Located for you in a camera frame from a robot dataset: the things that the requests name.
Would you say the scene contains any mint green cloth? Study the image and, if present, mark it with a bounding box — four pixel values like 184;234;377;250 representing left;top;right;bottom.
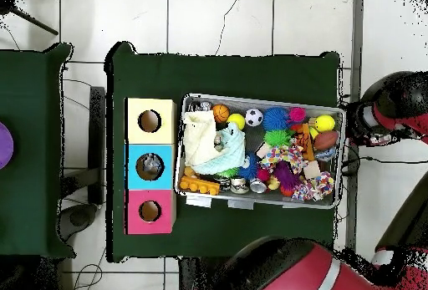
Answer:
193;122;248;176

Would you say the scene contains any orange rubber toy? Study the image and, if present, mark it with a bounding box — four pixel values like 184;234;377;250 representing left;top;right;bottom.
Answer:
179;173;222;197

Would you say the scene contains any clear mesh bin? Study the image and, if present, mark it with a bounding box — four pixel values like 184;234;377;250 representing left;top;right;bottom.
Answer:
174;94;349;211

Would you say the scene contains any green side table cloth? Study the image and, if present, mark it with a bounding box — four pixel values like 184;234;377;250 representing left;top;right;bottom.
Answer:
0;42;76;260

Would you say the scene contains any yellow ball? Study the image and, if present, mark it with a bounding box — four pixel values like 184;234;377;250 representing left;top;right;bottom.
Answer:
227;112;247;131

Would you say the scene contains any purple disc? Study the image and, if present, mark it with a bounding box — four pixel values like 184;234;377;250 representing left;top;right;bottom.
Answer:
0;121;15;170

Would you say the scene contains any pink spiky ball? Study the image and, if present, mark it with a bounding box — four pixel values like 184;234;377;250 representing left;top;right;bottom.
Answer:
288;106;308;124

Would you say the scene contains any wooden box with three holes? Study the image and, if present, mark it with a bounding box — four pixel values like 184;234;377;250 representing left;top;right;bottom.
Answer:
125;96;179;237

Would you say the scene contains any blue spiky ball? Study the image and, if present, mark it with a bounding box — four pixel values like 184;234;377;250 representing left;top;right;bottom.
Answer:
262;105;291;133

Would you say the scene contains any brown toy football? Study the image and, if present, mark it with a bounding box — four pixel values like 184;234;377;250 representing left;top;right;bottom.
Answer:
313;130;339;152

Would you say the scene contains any polka dot cloth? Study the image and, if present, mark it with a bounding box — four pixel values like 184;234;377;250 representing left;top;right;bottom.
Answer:
259;145;308;175

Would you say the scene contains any cream yellow cloth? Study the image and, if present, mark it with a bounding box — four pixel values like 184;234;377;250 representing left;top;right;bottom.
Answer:
183;109;222;167

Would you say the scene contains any small orange basketball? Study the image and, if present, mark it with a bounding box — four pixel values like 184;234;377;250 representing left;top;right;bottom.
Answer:
211;104;232;124

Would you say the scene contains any small soccer ball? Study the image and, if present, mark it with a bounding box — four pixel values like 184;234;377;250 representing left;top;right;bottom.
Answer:
244;108;265;128

